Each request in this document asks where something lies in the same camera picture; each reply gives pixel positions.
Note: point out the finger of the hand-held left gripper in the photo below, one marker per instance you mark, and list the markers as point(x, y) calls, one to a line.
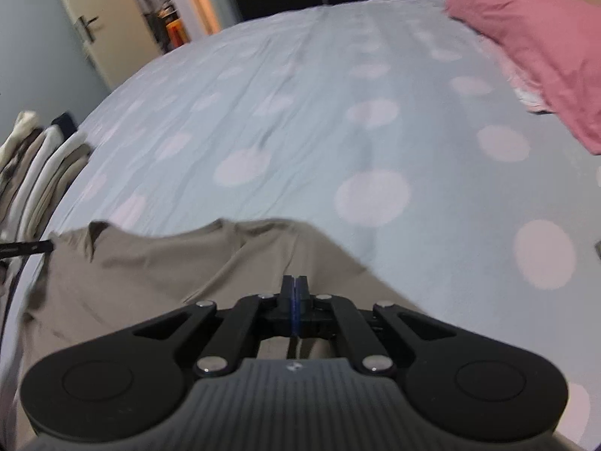
point(28, 249)

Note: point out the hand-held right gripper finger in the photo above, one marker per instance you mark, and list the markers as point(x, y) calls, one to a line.
point(300, 300)
point(290, 300)

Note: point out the taupe garment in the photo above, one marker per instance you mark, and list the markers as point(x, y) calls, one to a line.
point(141, 282)

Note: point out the stack of folded clothes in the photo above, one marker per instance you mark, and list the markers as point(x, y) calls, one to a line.
point(9, 169)

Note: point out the white folded garment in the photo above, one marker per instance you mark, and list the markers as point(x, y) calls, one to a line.
point(49, 183)

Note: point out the beige folded garment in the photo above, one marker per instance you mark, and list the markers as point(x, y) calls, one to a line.
point(35, 164)

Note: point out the cream folded garment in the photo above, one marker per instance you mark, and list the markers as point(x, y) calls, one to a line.
point(21, 129)

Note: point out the black folded garment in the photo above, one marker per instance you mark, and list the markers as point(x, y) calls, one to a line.
point(65, 122)

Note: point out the cream door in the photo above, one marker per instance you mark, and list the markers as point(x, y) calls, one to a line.
point(112, 33)

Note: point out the orange stool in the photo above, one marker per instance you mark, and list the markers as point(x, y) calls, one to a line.
point(176, 33)

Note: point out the pink pillow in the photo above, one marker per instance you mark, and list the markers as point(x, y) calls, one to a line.
point(540, 42)

